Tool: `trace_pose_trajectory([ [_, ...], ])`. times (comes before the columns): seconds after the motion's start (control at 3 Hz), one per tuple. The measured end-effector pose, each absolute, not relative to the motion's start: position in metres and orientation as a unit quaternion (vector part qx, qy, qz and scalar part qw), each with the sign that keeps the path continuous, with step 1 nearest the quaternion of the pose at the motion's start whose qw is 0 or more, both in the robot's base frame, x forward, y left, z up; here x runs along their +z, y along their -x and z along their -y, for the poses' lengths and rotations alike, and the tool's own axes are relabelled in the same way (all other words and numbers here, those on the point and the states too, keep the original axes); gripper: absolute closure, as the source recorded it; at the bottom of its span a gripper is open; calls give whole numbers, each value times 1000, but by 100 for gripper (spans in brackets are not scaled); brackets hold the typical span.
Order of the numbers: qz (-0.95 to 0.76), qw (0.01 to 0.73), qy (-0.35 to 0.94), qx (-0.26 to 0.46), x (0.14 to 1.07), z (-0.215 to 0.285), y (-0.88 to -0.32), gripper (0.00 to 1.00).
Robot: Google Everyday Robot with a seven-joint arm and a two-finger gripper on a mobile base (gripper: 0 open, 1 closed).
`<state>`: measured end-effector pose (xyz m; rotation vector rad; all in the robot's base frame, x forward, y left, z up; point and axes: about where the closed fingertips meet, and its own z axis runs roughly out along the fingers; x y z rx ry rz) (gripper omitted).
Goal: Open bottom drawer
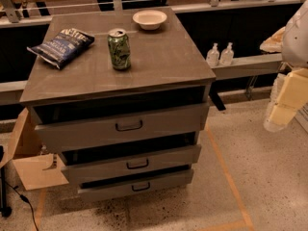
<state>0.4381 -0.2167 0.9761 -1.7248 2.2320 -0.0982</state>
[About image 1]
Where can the grey top drawer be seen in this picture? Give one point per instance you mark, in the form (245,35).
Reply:
(88,133)

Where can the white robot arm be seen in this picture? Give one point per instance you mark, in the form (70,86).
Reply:
(289,92)

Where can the grey drawer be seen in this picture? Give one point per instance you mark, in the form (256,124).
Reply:
(88,133)
(134,164)
(142,185)

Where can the brown cardboard box left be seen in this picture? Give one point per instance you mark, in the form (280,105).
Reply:
(35,166)

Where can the blue chip bag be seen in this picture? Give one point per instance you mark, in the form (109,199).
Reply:
(64,47)

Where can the green soda can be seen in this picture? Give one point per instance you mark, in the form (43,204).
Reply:
(119,48)

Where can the black stand base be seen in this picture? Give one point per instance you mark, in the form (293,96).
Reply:
(5,209)

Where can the white bowl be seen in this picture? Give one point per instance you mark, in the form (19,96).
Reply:
(150,19)

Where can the grey bottom drawer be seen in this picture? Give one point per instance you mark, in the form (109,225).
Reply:
(142,185)

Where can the right clear sanitizer bottle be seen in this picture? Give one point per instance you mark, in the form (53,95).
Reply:
(227,55)

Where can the white printed cardboard box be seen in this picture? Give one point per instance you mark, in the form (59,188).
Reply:
(302,117)

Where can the clear sanitizer bottle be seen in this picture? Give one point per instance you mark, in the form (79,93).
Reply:
(227,55)
(213,56)

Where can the grey middle drawer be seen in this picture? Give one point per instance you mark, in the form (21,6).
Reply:
(134,164)

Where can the grey drawer cabinet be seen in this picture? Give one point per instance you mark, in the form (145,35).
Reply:
(166,71)

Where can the left clear sanitizer bottle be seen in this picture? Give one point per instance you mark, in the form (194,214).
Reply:
(213,56)

